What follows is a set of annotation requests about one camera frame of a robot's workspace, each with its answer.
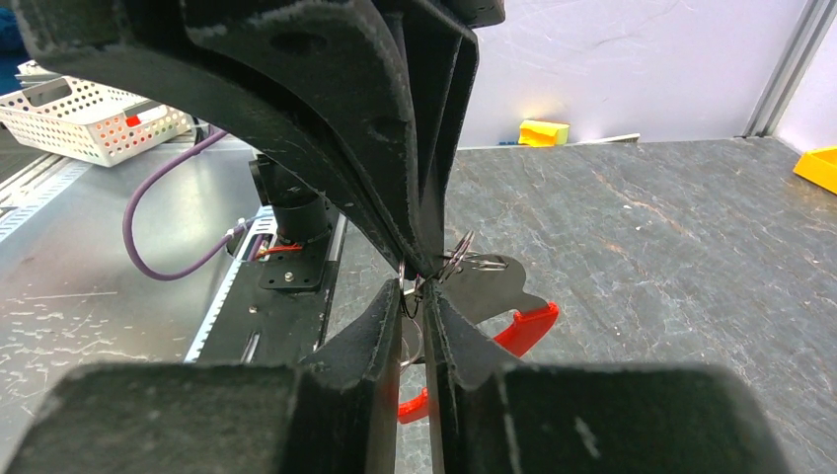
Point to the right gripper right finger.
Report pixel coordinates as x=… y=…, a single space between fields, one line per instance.
x=491 y=412

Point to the yellow orange block left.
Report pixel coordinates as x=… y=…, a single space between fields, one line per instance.
x=540 y=133

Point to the orange yellow toy block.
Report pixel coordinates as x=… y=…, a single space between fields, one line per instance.
x=818 y=166

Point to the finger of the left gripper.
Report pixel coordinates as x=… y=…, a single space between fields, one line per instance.
x=322 y=88

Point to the white perforated plastic basket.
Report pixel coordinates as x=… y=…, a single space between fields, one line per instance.
x=89 y=121

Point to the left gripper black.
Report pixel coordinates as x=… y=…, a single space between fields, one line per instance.
x=437 y=41

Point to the red handled keyring tool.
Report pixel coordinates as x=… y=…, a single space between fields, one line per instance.
x=481 y=286

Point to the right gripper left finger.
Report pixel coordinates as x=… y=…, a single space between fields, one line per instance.
x=332 y=412

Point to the key with black tag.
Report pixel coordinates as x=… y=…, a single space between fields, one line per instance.
x=410 y=296

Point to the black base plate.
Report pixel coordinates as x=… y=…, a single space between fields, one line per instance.
x=278 y=309

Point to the white toothed cable rail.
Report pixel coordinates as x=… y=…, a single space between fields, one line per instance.
x=260 y=226

